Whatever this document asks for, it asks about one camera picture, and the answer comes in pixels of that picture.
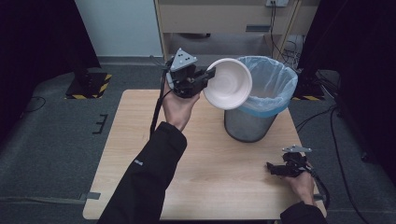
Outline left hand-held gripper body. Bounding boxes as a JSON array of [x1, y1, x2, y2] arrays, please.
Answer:
[[166, 48, 208, 99]]

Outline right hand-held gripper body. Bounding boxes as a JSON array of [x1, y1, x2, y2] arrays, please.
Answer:
[[280, 145, 313, 178]]

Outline white disposable bowl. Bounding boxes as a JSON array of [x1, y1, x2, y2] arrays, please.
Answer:
[[203, 57, 253, 111]]

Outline metal mesh trash bin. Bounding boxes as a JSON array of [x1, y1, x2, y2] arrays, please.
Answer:
[[223, 106, 278, 144]]

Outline translucent blue bin liner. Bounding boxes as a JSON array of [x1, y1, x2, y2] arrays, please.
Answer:
[[236, 55, 299, 119]]

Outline person's right hand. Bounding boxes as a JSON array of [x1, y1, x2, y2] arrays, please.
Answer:
[[281, 161, 316, 206]]

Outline person's left hand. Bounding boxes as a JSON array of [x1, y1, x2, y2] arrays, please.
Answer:
[[162, 82, 201, 132]]

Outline striped black stand base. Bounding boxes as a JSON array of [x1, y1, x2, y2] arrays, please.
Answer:
[[64, 73, 113, 100], [291, 82, 325, 102]]

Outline white power strip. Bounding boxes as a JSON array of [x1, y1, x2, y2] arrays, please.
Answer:
[[283, 35, 304, 61]]

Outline grey floor tape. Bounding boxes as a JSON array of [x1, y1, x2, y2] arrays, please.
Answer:
[[78, 191, 102, 201]]

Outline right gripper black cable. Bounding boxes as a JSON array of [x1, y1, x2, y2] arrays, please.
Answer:
[[303, 166, 332, 210]]

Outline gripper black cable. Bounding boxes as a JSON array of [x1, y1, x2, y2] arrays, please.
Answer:
[[149, 55, 173, 138], [303, 166, 332, 210]]

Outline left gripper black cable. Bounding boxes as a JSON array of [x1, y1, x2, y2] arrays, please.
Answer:
[[149, 55, 173, 138]]

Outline long black floor cable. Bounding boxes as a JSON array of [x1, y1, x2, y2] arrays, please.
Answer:
[[294, 104, 370, 224]]

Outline black cables under desk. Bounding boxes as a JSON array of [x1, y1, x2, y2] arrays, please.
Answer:
[[269, 1, 304, 64]]

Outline thin black floor cable loop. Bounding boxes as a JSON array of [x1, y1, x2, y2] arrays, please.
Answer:
[[27, 95, 48, 114]]

